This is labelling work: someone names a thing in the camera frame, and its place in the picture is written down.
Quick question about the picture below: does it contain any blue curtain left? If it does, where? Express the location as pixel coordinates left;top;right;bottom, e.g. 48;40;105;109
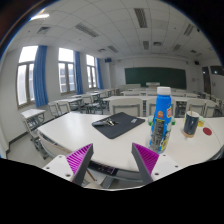
33;45;48;107

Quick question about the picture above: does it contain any green chalkboard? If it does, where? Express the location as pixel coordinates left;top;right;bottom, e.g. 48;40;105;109
125;67;187;89

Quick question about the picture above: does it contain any white student desk left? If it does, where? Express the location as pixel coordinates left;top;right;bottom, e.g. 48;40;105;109
21;109;45;133

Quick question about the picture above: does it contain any dark blue paper cup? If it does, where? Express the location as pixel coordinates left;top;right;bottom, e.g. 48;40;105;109
183;111;199;138

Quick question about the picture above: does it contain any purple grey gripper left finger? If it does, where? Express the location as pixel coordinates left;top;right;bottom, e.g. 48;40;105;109
66;144;93;186

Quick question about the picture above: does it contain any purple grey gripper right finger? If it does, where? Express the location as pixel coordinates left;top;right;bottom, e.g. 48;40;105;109
132;143;159;185

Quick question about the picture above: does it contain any white chair behind table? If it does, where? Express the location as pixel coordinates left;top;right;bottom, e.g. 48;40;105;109
109;97;143;117

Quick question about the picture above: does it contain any black mouse pad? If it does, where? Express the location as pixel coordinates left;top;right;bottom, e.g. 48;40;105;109
92;112;145;139

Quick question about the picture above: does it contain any yellow green small object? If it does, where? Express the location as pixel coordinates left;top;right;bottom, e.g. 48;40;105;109
198;116;205;127

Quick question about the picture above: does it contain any blue curtain right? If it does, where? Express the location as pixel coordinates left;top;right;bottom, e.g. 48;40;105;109
96;58;104;90

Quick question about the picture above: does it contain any blue plastic drink bottle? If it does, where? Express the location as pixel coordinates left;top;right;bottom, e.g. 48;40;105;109
149;86;172;154

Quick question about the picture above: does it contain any blue curtain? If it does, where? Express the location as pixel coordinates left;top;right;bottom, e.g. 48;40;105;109
96;58;104;90
74;51;83;94
33;45;48;107

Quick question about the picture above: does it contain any red round sticker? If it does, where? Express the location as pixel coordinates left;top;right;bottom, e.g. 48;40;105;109
203;127;212;136

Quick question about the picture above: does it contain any blue curtain middle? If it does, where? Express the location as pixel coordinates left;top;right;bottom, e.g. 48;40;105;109
74;51;83;94

